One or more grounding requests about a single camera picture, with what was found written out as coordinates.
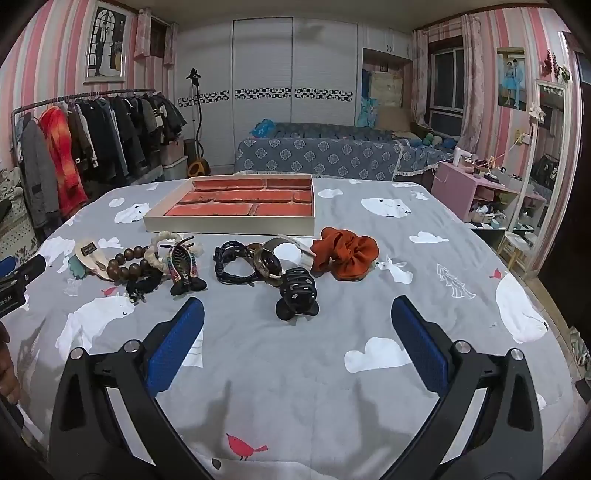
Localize white overhead cabinet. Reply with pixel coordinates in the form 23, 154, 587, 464
362, 23, 413, 64

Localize person's left hand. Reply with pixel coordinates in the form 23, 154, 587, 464
0, 320, 22, 408

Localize garment steamer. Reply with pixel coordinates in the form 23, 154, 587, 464
185, 68, 212, 174

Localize orange lined jewelry tray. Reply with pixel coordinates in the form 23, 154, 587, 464
143, 175, 317, 234

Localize sofa with blue patterned cover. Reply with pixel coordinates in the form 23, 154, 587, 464
233, 120, 463, 182

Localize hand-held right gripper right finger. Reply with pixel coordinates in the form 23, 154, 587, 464
379, 295, 544, 480

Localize row of hanging dark clothes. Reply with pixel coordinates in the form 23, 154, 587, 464
69, 90, 188, 185

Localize orange scrunchie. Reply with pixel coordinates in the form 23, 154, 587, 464
309, 226, 380, 282

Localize metal clothes rack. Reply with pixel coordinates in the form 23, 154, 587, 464
11, 88, 158, 139

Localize cream fabric scrunchie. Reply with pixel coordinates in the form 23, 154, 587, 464
143, 232, 205, 278

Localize navy braided bracelet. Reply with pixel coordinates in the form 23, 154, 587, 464
213, 239, 260, 282

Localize wristwatch with white strap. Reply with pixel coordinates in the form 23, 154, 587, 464
252, 234, 315, 280

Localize window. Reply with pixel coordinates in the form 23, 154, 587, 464
429, 45, 465, 139

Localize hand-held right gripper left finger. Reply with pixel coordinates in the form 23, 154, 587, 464
48, 296, 218, 480

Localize framed wall picture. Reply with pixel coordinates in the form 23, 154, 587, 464
82, 0, 130, 85

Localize black claw hair clip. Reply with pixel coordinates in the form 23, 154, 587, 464
274, 266, 321, 322

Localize white storage box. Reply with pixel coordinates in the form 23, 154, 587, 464
161, 138, 189, 182

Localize grey printed bed sheet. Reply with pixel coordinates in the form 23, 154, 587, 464
9, 177, 578, 480

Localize white framed standing mirror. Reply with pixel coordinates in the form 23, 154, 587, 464
502, 78, 569, 274

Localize brown wooden bead bracelet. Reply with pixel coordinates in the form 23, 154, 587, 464
106, 245, 151, 284

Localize pink cabinet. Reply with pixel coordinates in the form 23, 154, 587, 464
431, 161, 546, 223

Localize blue hanging cloth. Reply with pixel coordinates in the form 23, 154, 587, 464
355, 69, 382, 128

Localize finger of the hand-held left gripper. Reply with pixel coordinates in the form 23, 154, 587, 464
0, 255, 47, 289

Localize white round stool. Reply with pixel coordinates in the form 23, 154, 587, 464
496, 230, 539, 265

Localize wall poster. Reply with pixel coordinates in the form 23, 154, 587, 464
497, 47, 527, 112

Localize pink floral curtain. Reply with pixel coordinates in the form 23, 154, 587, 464
412, 28, 433, 126
461, 13, 486, 139

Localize white sliding wardrobe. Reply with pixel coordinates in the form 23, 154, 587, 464
176, 17, 363, 169

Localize grey coat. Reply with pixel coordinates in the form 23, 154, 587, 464
17, 117, 61, 230

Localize orange jacket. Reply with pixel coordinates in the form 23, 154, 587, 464
39, 106, 89, 219

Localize red artificial flowers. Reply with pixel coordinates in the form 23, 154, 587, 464
544, 48, 571, 84

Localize black scrunchie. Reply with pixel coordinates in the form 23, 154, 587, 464
125, 270, 165, 304

